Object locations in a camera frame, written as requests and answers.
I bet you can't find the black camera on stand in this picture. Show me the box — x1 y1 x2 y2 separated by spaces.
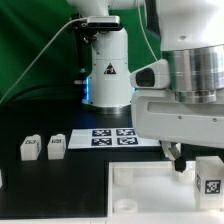
67 14 123 85

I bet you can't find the white fiducial marker sheet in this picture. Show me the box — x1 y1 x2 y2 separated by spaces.
68 128 160 149

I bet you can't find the white part at left edge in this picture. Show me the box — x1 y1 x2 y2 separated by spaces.
0 169 3 189

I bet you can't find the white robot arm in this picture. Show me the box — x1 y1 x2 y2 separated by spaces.
67 0 224 149

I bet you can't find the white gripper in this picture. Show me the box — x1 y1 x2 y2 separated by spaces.
130 59 224 173

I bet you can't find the white square table top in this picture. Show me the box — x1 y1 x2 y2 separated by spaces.
107 160 224 217

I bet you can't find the grey camera cable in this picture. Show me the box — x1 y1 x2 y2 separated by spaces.
0 18 88 105

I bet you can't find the white corner fixture frame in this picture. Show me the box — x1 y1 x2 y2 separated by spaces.
0 211 224 224

